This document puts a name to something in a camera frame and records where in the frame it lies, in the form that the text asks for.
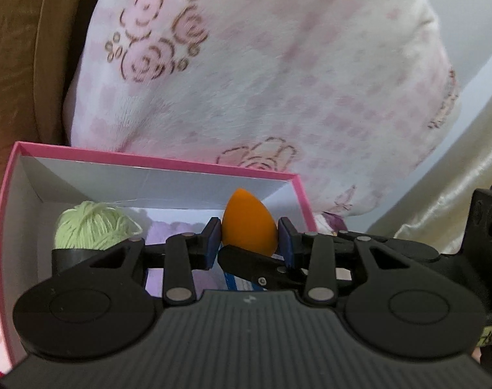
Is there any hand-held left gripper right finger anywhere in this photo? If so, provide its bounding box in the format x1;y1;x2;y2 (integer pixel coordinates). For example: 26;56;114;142
278;216;413;305

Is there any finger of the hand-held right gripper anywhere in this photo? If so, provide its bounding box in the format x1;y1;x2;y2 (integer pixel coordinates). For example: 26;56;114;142
331;230;441;264
217;245;307;290

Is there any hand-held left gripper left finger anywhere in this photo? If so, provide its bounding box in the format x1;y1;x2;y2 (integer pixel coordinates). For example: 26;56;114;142
82;217;223;306

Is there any blue wet wipes pack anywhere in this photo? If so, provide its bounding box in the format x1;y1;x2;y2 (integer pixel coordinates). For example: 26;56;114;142
224;271;269;292

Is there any orange makeup sponge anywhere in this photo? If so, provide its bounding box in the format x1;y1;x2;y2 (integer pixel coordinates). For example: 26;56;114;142
222;187;280;258

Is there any purple plush toy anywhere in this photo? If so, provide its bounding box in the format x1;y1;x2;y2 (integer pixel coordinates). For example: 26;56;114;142
143;206;230;297

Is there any green yarn ball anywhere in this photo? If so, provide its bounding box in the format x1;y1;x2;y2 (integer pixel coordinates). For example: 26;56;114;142
52;200;143;272

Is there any pink cardboard box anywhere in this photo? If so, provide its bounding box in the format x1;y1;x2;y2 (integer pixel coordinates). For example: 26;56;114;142
0;141;317;373

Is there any gold satin curtain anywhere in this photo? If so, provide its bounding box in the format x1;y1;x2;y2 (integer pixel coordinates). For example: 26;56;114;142
368;36;492;256

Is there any pink checked pillow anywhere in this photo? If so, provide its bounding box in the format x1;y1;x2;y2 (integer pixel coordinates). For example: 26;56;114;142
64;0;461;228

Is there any brown embroidered pillow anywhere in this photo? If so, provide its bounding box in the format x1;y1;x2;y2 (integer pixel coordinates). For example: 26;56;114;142
0;0;105;207

